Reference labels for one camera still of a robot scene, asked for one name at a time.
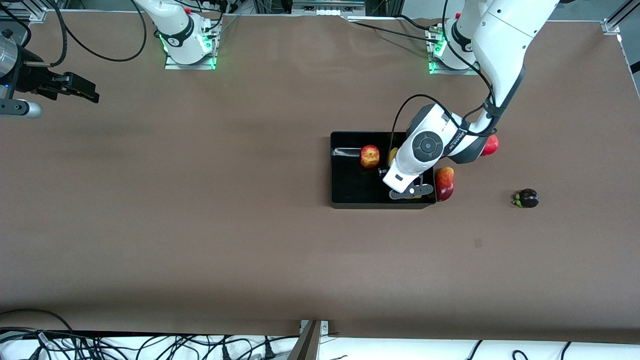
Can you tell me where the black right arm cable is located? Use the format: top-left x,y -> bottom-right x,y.
17,0 -> 147,67

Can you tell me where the grey metal camera pole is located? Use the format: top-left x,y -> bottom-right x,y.
287,320 -> 322,360

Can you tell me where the metal clamp bracket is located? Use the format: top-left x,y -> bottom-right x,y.
299,320 -> 330,335

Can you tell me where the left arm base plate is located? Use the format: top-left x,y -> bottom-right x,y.
428,27 -> 483,76

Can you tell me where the red yellow apple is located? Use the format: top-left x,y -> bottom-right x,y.
359,145 -> 381,169

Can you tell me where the black plastic box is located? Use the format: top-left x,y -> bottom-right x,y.
330,131 -> 438,210

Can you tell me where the red yellow mango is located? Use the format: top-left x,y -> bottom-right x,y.
434,166 -> 455,202

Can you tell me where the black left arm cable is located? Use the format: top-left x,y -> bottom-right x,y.
390,0 -> 501,153

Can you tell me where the dark purple mangosteen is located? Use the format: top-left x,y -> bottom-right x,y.
512,188 -> 540,209

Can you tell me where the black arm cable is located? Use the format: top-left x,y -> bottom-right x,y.
390,0 -> 501,153
17,0 -> 147,67

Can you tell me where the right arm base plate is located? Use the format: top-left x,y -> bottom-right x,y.
164,30 -> 218,71

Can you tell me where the aluminium frame profile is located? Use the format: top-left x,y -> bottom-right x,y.
602,0 -> 640,36
0,0 -> 51,22

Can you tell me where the yellow banana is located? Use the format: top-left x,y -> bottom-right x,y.
388,147 -> 425,200

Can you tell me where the grey power strip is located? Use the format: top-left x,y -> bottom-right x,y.
291,0 -> 367,17

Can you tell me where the brown table cover mat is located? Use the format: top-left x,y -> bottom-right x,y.
0,11 -> 640,345

